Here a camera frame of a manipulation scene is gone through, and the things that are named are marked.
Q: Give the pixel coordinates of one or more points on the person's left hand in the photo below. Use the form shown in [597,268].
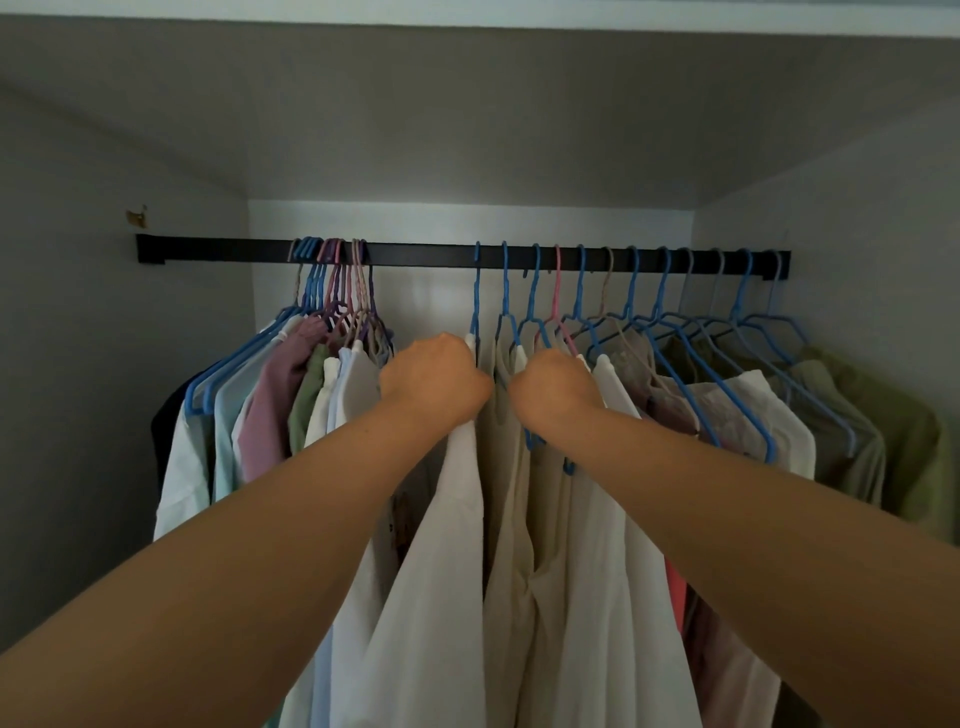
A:
[435,386]

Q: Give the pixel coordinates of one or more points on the beige plastic hanger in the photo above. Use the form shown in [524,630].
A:
[608,281]

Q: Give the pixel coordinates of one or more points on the small brass wall fitting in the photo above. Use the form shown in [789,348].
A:
[136,217]

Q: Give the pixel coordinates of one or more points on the person's left forearm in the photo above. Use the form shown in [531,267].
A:
[225,585]

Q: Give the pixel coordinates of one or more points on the person's right forearm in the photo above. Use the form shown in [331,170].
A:
[750,540]

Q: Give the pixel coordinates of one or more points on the black clothes rail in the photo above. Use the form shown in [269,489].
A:
[435,255]

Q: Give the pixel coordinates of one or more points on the clothes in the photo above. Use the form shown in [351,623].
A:
[270,397]

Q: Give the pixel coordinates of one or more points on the white wardrobe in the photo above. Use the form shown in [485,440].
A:
[420,300]

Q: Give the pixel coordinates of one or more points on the person's right hand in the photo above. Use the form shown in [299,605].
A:
[555,397]

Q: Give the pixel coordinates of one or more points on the pink plastic hanger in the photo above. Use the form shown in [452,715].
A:
[556,285]

